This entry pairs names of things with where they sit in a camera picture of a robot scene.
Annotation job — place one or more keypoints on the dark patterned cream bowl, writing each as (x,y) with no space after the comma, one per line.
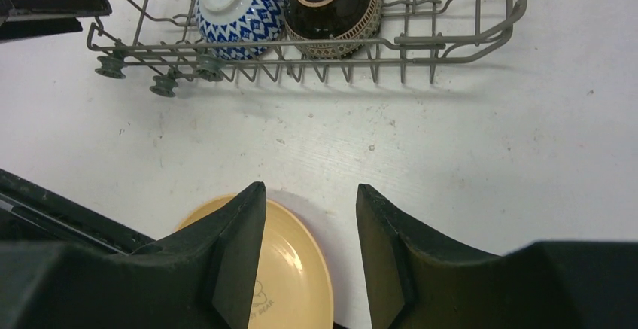
(330,29)

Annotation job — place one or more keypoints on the cream plate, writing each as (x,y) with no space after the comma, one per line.
(293,288)

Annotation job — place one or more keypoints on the black table frame rail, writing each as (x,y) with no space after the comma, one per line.
(32,213)

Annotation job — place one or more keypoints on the orange patterned small bowl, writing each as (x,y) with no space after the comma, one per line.
(239,21)

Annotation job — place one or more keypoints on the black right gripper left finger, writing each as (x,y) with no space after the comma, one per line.
(201,276)

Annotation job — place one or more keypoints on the grey wire dish rack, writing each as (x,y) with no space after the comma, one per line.
(412,32)

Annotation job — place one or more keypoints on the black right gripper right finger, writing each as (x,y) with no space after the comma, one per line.
(417,277)

